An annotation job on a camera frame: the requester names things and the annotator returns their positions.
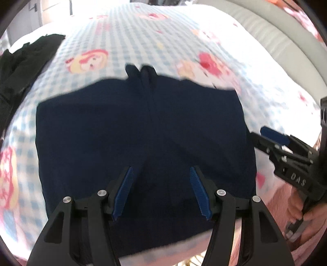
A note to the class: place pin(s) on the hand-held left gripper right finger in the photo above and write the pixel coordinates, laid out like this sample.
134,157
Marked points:
200,194

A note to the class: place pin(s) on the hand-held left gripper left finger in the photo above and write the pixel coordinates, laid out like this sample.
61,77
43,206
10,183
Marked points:
124,191

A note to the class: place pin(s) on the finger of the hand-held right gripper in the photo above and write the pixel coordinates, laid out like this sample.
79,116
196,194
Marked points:
274,135
260,143

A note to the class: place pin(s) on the navy white-striped shorts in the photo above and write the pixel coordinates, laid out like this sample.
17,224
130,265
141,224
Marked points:
127,128

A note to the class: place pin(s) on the person's right forearm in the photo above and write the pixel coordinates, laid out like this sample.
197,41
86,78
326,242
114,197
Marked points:
314,252

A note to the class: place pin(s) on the person's right hand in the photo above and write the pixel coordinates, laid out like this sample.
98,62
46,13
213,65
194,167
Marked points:
314,217

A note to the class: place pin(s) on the grey padded bed headboard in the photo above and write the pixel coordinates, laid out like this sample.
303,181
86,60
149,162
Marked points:
281,33

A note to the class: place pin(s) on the pink plush toy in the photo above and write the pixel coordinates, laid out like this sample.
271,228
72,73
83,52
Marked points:
304,20

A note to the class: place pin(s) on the checked cartoon printed blanket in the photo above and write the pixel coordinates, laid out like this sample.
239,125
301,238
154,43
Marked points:
163,33

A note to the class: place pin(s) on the black garment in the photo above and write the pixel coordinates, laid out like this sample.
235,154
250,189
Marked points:
23,66

